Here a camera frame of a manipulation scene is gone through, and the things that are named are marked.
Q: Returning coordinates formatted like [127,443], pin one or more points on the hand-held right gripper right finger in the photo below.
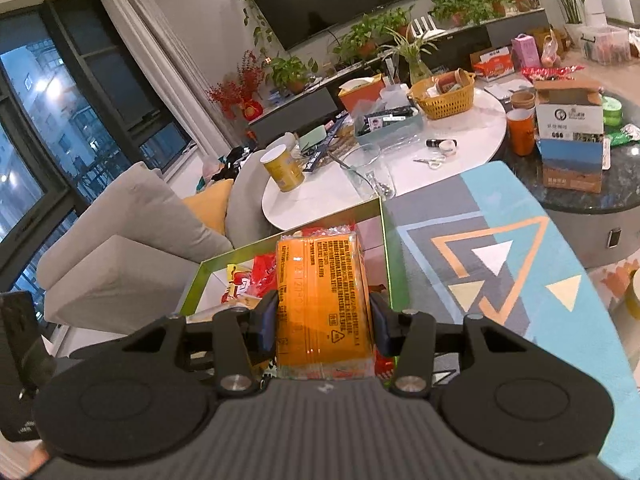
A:
[377,320]

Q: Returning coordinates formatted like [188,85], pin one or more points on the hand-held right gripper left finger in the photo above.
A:
[267,320]

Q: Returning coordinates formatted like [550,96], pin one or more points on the orange snack packet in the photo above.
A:
[325,300]

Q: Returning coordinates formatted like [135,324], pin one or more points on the green rimmed box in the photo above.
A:
[374,255]

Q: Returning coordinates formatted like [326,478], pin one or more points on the yellow red snack packet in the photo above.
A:
[239,282]

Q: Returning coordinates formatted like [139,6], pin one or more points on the blue grey geometric mat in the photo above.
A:
[440,220]

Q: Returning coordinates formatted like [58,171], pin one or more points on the yellow cushion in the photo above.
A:
[210,205]

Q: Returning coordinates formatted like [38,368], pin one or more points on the grey sofa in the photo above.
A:
[115,270]

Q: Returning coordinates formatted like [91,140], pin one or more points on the clear glass pitcher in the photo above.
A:
[370,175]

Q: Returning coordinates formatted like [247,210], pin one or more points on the gold can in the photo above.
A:
[285,170]

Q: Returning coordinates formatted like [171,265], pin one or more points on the pile of clothes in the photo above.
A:
[230,167]

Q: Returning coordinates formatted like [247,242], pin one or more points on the small scissors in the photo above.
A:
[436,161]

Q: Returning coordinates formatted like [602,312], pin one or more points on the long black box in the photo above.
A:
[325,145]

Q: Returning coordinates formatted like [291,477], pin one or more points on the small black tube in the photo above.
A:
[433,143]

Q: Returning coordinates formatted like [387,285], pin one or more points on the tape roll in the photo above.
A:
[448,147]

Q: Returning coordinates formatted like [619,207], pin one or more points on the green pouch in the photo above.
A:
[315,139]

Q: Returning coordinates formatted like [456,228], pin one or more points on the teal tray box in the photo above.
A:
[387,127]

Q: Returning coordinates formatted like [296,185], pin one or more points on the white round table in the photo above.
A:
[450,127]

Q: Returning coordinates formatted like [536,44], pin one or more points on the grey television cabinet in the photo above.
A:
[295,110]

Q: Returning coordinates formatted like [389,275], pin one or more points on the orange tissue box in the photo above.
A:
[360,95]

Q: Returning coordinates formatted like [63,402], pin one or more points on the yellow woven basket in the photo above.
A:
[442,102]

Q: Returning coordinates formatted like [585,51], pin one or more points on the orange cup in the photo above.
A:
[521,132]

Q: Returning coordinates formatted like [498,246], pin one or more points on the red berry plant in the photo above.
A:
[240,85]

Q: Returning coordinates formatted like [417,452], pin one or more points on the cardboard box with blue print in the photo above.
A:
[570,160]

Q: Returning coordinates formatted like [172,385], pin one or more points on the spider plant in glass vase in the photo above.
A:
[419,70]

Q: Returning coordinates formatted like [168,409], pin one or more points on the black framed window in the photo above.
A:
[30,100]

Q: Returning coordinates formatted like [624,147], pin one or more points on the brown paper cup stack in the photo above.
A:
[523,101]

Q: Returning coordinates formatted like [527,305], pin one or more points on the red white box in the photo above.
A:
[494,66]

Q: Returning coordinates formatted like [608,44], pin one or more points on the dark marble table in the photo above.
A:
[620,180]

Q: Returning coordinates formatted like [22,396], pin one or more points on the light curtain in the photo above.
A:
[160,50]

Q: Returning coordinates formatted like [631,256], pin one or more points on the white rack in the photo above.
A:
[425,27]

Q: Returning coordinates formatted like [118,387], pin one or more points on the red snack bag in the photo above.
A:
[550,73]

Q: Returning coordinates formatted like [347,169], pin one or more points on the pink box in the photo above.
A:
[525,52]

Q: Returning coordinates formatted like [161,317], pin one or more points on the green packet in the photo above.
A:
[624,136]

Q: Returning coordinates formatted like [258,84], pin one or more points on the hanging vine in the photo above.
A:
[250,10]

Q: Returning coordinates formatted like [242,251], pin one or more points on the green round tin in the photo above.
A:
[611,110]

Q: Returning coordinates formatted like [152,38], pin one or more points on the clear bag of fruit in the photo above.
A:
[550,50]

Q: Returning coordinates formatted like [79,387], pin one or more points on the clear storage box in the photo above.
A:
[605,46]

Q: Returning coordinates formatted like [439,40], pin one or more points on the white appliance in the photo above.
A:
[595,5]

